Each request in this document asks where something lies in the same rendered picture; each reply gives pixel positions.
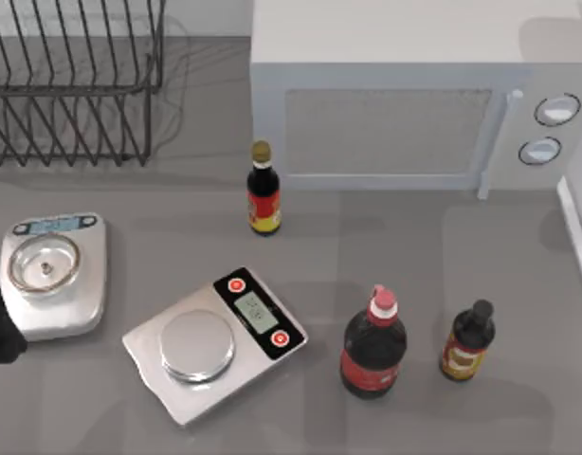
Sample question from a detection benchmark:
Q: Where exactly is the dark bottle with gold cap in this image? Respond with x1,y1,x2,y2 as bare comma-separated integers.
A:
246,139,282,238

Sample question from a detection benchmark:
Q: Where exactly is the large dark bottle red cap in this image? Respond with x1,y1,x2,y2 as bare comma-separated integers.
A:
338,283,409,400

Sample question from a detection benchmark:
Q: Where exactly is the silver scale with black panel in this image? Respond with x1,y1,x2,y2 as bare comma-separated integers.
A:
121,265,310,427

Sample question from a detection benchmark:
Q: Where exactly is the pale microwave oven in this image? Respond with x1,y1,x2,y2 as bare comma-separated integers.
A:
248,0,582,200

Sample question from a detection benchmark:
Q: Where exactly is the dark bottle with black cap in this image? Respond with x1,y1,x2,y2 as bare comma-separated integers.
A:
438,299,498,384

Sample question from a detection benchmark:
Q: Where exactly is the silver scale with blue display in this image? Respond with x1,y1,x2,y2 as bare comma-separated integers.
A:
0,212,108,342

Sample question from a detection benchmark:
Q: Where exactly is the microwave knob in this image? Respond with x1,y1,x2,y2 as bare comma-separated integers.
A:
518,136,563,167
534,93,582,127

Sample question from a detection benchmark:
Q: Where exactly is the white furniture edge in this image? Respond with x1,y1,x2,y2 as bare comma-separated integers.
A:
555,174,582,318

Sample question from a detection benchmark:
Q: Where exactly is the microwave door handle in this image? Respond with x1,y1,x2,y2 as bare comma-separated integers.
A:
477,88,525,200

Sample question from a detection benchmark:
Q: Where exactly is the dark wire dish rack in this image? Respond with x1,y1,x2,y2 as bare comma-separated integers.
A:
0,0,168,168

